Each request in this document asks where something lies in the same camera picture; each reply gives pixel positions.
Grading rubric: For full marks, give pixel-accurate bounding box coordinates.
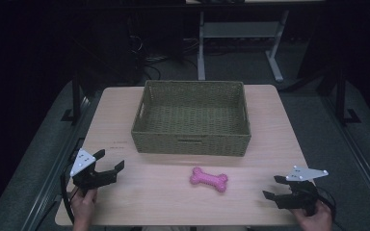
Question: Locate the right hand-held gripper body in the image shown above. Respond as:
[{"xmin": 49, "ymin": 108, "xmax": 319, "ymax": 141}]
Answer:
[{"xmin": 278, "ymin": 165, "xmax": 330, "ymax": 217}]

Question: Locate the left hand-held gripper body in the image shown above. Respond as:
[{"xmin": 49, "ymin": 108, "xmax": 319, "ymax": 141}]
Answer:
[{"xmin": 69, "ymin": 147, "xmax": 108, "ymax": 196}]

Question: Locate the pink bone-shaped dog toy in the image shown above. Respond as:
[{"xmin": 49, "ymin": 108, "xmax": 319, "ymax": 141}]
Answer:
[{"xmin": 189, "ymin": 166, "xmax": 229, "ymax": 193}]

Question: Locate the green woven basket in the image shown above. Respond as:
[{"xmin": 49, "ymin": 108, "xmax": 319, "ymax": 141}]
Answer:
[{"xmin": 130, "ymin": 79, "xmax": 252, "ymax": 158}]

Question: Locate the person's right hand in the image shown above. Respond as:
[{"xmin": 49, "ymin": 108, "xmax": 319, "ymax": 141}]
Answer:
[{"xmin": 291, "ymin": 200, "xmax": 333, "ymax": 231}]

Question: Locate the person's left hand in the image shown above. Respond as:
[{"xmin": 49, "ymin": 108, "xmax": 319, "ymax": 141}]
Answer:
[{"xmin": 69, "ymin": 187, "xmax": 98, "ymax": 231}]

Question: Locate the black metal stand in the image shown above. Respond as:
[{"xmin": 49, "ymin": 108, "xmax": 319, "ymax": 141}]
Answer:
[
  {"xmin": 61, "ymin": 68, "xmax": 93, "ymax": 123},
  {"xmin": 331, "ymin": 65, "xmax": 362, "ymax": 125}
]

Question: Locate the black cable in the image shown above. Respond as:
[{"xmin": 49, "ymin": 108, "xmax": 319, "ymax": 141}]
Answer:
[
  {"xmin": 314, "ymin": 185, "xmax": 348, "ymax": 231},
  {"xmin": 60, "ymin": 162, "xmax": 78, "ymax": 225}
]

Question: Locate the bundle of floor cables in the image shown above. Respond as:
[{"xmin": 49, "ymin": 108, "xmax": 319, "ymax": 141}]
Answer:
[{"xmin": 128, "ymin": 33, "xmax": 200, "ymax": 81}]

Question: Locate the white metal desk frame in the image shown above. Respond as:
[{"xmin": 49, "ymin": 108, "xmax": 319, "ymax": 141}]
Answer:
[{"xmin": 197, "ymin": 9, "xmax": 290, "ymax": 83}]

